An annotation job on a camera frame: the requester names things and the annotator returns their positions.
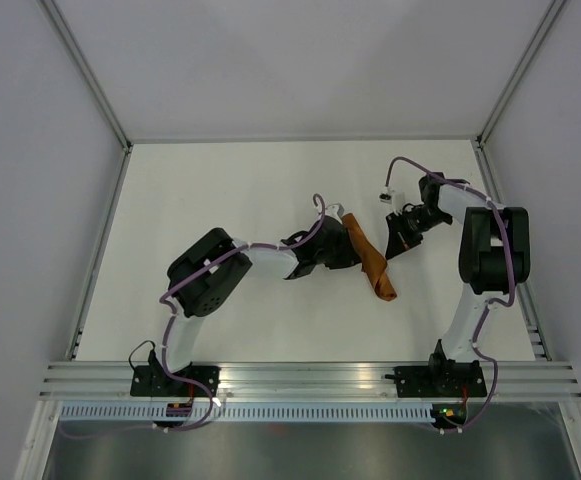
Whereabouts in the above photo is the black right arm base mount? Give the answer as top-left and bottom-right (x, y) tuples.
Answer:
(383, 363), (488, 399)

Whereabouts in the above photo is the aluminium side rail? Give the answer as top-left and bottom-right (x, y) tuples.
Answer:
(63, 144), (134, 361)
(472, 139), (554, 364)

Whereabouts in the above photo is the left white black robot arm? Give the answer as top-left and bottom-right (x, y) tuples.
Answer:
(153, 215), (361, 396)

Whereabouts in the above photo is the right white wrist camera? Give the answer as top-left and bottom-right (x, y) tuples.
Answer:
(379, 186), (406, 214)

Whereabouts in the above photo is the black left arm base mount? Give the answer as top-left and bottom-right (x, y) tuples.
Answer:
(130, 363), (220, 398)

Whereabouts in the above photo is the left aluminium corner post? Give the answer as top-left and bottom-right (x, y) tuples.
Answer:
(37, 0), (132, 153)

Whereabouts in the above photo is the aluminium front frame rail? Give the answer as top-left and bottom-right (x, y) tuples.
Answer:
(37, 361), (581, 403)

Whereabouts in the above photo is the right aluminium corner post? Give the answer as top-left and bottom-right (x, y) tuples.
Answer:
(474, 0), (569, 148)

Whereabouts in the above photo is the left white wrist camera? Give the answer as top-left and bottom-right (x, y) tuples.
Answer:
(324, 203), (346, 223)

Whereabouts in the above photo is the left aluminium side rail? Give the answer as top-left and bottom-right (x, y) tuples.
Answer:
(63, 144), (134, 361)

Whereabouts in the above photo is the brown cloth napkin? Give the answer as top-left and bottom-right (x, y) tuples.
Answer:
(342, 213), (397, 302)

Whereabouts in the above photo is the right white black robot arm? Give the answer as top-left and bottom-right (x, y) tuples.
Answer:
(381, 173), (531, 395)

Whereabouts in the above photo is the aluminium corner post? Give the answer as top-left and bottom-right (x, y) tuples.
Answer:
(37, 0), (132, 153)
(474, 0), (569, 148)

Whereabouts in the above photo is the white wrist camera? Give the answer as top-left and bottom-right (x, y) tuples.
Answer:
(324, 203), (346, 223)
(379, 186), (406, 214)

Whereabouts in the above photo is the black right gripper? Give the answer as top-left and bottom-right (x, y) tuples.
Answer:
(386, 206), (452, 260)

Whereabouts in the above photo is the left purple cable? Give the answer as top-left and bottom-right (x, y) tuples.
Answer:
(59, 193), (327, 441)

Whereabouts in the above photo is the white slotted cable duct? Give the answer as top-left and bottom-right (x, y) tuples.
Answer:
(59, 401), (435, 423)

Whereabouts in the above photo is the right aluminium side rail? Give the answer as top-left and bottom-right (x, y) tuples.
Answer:
(472, 139), (554, 364)

